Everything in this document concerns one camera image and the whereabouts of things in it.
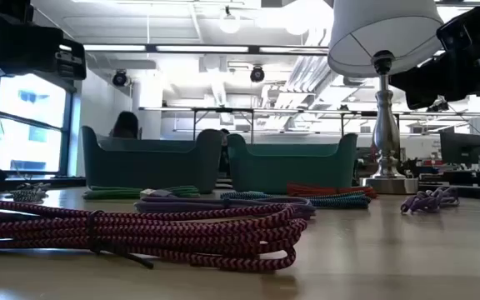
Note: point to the black aluminium table frame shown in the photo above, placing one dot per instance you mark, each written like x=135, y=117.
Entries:
x=56, y=182

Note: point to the large framed window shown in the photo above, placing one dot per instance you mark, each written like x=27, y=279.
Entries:
x=27, y=125

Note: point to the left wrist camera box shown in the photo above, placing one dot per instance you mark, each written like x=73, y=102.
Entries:
x=71, y=58

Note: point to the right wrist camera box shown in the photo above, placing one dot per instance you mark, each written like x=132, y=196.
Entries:
x=454, y=35

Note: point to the green plastic bin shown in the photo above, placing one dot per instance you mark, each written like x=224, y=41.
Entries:
x=290, y=166

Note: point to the white globe pendant light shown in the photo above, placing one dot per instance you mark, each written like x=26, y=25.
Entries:
x=229, y=21

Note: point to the black computer monitor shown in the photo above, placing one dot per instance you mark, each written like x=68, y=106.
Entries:
x=458, y=148

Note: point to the white shade table lamp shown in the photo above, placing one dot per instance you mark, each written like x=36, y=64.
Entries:
x=386, y=125

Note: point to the person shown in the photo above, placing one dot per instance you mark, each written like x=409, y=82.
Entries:
x=125, y=125

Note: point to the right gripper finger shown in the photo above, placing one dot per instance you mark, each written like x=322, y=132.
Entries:
x=431, y=83

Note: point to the black ceiling spotlight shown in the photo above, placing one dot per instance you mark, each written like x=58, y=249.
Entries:
x=257, y=74
x=120, y=78

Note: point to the blue-grey plastic bin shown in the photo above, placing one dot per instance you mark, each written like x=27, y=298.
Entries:
x=152, y=166

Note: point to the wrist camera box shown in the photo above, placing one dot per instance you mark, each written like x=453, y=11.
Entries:
x=71, y=58
x=454, y=35

